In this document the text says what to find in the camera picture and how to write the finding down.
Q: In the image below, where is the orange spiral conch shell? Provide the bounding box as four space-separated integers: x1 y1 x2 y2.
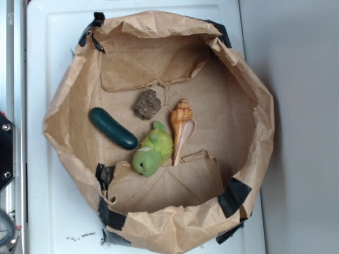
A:
170 98 197 166

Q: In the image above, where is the brown paper bag bin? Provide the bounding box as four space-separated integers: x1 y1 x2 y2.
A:
43 11 275 253

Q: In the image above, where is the green plush toy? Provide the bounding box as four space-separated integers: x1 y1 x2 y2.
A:
131 121 174 177

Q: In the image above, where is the brown rough rock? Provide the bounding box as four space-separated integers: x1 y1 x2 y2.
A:
133 89 162 120

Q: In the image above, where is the dark green cucumber toy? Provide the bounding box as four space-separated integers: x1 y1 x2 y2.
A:
90 107 138 150

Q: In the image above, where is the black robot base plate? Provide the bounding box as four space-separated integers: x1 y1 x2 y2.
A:
1 111 15 192

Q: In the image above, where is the aluminium frame rail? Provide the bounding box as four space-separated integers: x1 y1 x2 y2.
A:
1 1 29 253

